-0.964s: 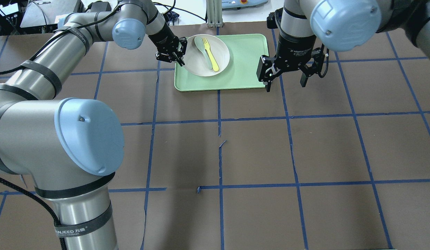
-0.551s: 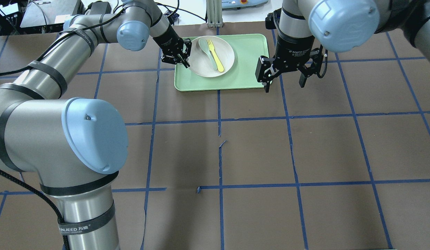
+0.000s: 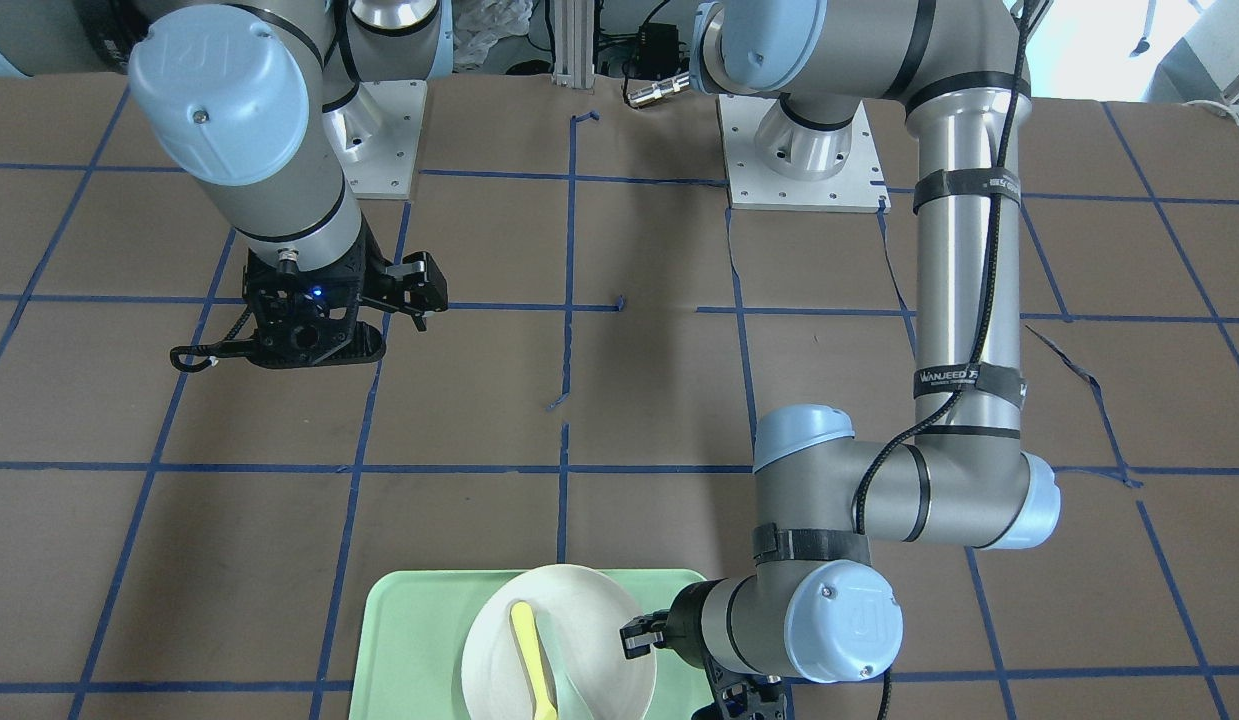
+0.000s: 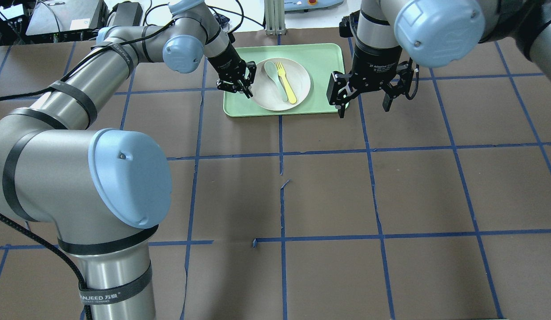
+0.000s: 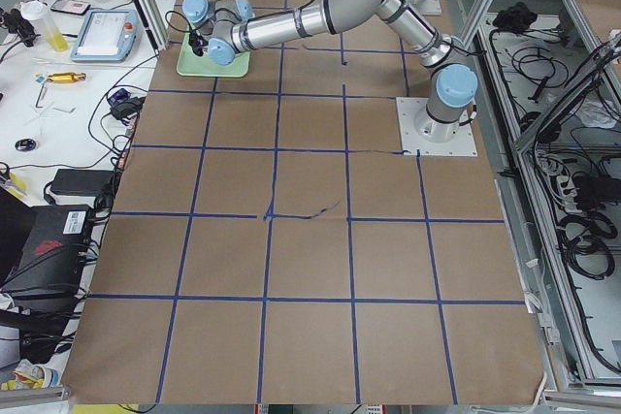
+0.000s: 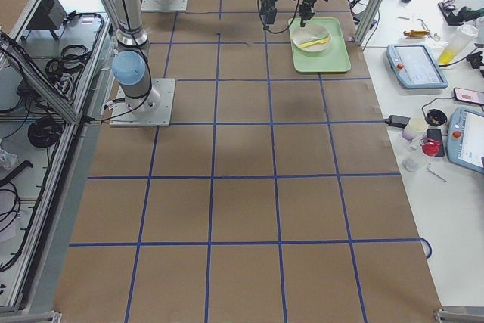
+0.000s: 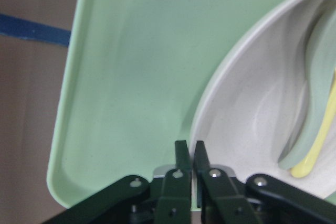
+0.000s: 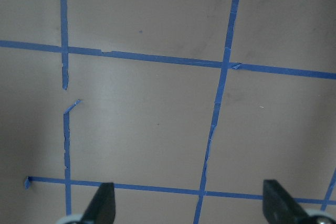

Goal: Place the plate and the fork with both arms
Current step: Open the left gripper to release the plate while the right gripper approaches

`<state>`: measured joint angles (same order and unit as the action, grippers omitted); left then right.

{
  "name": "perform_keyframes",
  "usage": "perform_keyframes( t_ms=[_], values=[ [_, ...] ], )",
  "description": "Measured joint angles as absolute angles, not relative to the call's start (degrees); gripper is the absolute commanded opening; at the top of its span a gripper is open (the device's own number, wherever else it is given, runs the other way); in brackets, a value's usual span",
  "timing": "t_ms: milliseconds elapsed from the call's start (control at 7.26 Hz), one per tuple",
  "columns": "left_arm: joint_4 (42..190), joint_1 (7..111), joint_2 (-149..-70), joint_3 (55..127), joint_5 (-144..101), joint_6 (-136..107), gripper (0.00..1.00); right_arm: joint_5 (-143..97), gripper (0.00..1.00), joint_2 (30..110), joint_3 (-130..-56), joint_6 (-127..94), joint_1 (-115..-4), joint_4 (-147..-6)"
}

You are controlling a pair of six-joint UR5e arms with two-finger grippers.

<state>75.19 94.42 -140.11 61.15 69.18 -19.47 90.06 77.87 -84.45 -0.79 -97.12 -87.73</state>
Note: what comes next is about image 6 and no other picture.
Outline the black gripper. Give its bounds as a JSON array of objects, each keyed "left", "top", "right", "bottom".
[
  {"left": 299, "top": 0, "right": 317, "bottom": 28},
  {"left": 259, "top": 0, "right": 279, "bottom": 30}
]

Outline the cream round plate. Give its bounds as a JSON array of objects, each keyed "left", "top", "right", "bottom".
[{"left": 290, "top": 23, "right": 331, "bottom": 54}]

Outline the yellow plastic fork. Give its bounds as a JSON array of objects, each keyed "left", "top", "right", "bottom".
[{"left": 298, "top": 37, "right": 330, "bottom": 48}]

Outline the light green tray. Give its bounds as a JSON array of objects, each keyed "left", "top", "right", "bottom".
[{"left": 290, "top": 17, "right": 351, "bottom": 73}]

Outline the far teach pendant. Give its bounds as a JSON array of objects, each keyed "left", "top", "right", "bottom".
[{"left": 386, "top": 44, "right": 448, "bottom": 89}]

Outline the teach pendant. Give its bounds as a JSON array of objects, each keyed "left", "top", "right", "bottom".
[
  {"left": 446, "top": 107, "right": 483, "bottom": 174},
  {"left": 386, "top": 44, "right": 448, "bottom": 89}
]

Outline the white lilac cup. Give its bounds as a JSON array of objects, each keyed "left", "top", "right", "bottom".
[{"left": 402, "top": 117, "right": 428, "bottom": 141}]

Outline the clear cup yellow liquid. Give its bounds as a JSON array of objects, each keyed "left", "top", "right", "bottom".
[{"left": 438, "top": 24, "right": 479, "bottom": 66}]

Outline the brown paper table cover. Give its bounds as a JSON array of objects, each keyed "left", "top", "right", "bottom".
[{"left": 54, "top": 0, "right": 439, "bottom": 322}]

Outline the red round lid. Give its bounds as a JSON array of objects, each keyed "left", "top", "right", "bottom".
[{"left": 420, "top": 138, "right": 442, "bottom": 157}]

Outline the black smartphone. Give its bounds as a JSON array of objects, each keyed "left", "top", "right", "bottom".
[{"left": 454, "top": 88, "right": 484, "bottom": 106}]

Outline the silver allen key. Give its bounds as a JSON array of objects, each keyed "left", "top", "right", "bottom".
[{"left": 426, "top": 163, "right": 447, "bottom": 182}]

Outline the near teach pendant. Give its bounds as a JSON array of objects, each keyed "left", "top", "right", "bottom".
[{"left": 446, "top": 107, "right": 483, "bottom": 174}]

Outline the black box on shelf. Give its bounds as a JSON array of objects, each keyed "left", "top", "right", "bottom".
[{"left": 26, "top": 0, "right": 67, "bottom": 40}]

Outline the coiled black cable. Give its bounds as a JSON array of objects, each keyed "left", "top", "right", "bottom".
[{"left": 27, "top": 116, "right": 61, "bottom": 149}]

